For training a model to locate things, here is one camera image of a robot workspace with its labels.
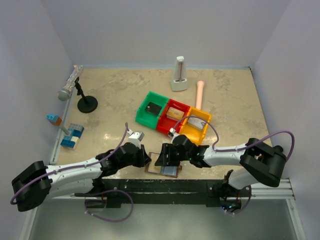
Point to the black item in green bin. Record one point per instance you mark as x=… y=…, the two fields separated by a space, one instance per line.
x=153 y=108

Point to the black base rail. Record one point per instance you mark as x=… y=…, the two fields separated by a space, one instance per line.
x=208 y=192

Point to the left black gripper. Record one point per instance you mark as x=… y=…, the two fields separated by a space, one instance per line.
x=143 y=155

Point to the black microphone stand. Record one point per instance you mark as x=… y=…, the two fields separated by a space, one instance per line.
x=87 y=104

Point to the red plastic bin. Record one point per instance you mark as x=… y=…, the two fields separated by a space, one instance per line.
x=164 y=124

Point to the silver glitter microphone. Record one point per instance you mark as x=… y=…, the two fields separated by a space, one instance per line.
x=65 y=93

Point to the green plastic bin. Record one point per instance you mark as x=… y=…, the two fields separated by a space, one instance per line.
x=147 y=119

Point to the blue toy brick stack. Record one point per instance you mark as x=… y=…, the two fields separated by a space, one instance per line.
x=70 y=141

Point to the cards in yellow bin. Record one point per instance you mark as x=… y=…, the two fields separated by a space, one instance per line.
x=196 y=123

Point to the pink toy microphone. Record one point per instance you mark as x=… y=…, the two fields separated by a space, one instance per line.
x=199 y=94

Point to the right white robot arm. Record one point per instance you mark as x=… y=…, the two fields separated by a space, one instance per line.
x=258 y=162

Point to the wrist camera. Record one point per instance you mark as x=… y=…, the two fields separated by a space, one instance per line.
x=172 y=133
x=135 y=137

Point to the brown leather card holder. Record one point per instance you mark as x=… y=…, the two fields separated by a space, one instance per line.
x=166 y=171

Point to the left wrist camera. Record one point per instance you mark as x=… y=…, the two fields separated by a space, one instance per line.
x=135 y=137

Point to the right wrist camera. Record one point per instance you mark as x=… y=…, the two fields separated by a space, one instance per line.
x=172 y=133

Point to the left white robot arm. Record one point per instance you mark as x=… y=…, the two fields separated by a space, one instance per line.
x=39 y=181

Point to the cards in red bin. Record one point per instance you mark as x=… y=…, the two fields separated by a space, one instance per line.
x=174 y=114

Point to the blue orange toy block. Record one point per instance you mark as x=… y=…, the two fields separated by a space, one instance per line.
x=54 y=119

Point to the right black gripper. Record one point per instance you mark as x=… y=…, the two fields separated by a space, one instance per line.
x=169 y=154

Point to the yellow plastic bin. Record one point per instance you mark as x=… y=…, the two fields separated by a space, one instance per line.
x=195 y=135

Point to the white metronome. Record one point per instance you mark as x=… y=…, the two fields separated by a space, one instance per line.
x=179 y=80

